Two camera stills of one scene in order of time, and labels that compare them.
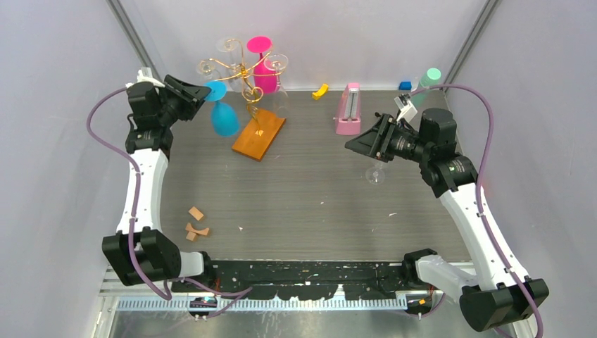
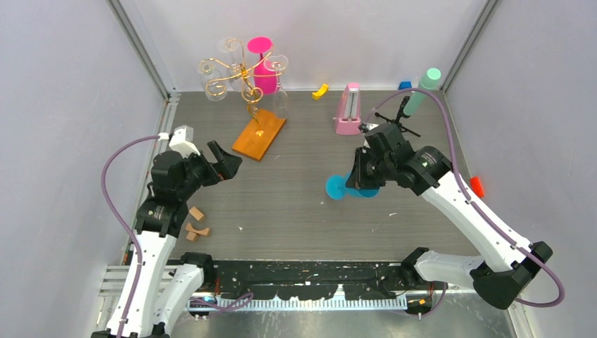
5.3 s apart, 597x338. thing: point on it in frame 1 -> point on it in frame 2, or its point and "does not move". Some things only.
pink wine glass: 265,73 does not move
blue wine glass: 225,118 -> 336,188
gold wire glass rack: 250,94 does not move
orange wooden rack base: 259,135 does not move
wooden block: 196,213 does not move
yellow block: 321,92 does not move
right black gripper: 376,141 -> 357,179
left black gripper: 185,94 -> 224,169
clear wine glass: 277,63 does not move
